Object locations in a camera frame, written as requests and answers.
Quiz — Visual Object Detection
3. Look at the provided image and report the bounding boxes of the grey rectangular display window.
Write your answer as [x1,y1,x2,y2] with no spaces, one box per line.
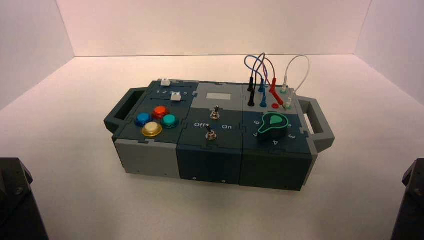
[206,92,232,101]

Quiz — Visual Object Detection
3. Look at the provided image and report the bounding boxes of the dark teal grey task box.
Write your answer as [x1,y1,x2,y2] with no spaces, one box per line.
[103,78,335,192]

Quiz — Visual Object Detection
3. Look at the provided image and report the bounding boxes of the green round push button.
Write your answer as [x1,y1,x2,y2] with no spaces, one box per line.
[160,114,180,129]

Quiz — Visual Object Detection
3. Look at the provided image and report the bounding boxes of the red round push button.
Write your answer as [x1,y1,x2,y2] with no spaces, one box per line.
[151,105,170,121]

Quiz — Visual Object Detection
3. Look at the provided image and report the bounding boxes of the yellow round push button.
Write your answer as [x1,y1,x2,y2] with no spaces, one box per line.
[141,121,164,138]

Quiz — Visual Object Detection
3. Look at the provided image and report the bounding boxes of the black green rotary knob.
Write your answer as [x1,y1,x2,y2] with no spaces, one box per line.
[257,111,290,140]

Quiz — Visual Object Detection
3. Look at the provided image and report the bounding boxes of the blue round push button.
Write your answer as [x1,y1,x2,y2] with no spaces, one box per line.
[134,112,153,128]

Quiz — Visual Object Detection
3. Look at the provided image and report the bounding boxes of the black plug jumper cable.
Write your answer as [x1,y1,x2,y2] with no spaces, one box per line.
[247,52,267,108]

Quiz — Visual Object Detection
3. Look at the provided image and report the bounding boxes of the blue plug jumper cable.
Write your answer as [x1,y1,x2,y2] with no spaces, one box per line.
[244,54,269,109]

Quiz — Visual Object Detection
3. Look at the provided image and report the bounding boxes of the red plug jumper cable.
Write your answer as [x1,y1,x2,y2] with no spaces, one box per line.
[261,57,286,107]

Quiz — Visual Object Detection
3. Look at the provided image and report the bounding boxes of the white plug jumper cable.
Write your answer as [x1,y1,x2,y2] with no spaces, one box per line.
[281,54,311,110]

